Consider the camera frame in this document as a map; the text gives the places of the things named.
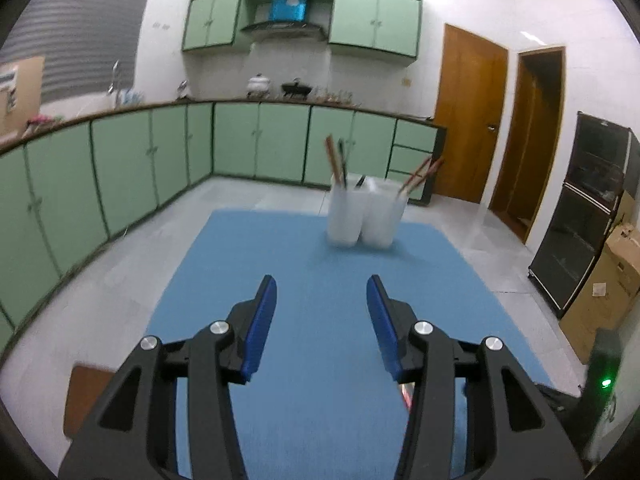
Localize red handled wooden chopstick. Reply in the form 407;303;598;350
324;134;341;184
400;157;445;195
398;155;432;194

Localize plain wooden chopstick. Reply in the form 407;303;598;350
332;143;343;184

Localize black chopstick silver band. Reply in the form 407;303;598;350
337;138;348;190

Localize green lower kitchen cabinets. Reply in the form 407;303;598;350
1;100;446;344

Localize white double utensil holder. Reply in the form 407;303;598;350
326;174;408;249

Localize blue table cloth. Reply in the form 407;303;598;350
148;210;548;479

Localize wooden chair seat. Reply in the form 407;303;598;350
63;363;115;440

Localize cardboard box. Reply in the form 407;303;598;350
560;223;640;364

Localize black device green light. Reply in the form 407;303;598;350
574;328;623;456

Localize black wok with lid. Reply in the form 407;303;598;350
281;78;314;101

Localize white cooking pot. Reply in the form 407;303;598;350
246;74;271;99

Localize wooden closed door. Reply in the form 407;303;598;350
434;24;508;203

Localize black glass disinfection cabinet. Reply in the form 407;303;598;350
527;112;639;318

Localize black range hood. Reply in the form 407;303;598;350
241;21;328;41

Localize chrome sink faucet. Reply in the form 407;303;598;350
107;60;122;110

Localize pink cloth on counter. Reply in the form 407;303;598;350
27;114;64;130

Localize blue box on hood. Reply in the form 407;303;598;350
269;0;308;22

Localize cardboard panel water purifier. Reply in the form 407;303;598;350
1;56;44;143

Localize grey window blind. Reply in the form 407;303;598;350
1;0;146;103

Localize open wooden door frame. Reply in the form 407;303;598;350
489;47;565;242

